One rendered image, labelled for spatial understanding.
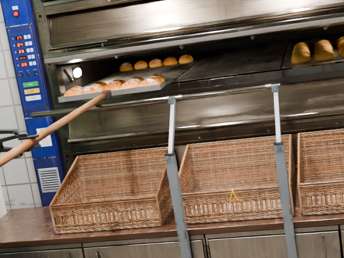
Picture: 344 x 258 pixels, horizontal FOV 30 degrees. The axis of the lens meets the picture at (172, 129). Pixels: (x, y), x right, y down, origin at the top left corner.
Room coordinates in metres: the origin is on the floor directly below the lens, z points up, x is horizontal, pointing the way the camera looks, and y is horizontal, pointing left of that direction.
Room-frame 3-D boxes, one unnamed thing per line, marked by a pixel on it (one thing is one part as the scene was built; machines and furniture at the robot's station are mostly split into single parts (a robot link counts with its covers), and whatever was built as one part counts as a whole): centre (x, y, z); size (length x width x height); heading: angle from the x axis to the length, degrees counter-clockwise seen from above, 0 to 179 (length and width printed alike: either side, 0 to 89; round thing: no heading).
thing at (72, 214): (3.17, 0.33, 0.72); 0.56 x 0.49 x 0.28; 77
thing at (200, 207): (3.02, -0.27, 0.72); 0.56 x 0.49 x 0.28; 76
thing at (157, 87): (3.44, 0.25, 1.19); 0.55 x 0.36 x 0.03; 77
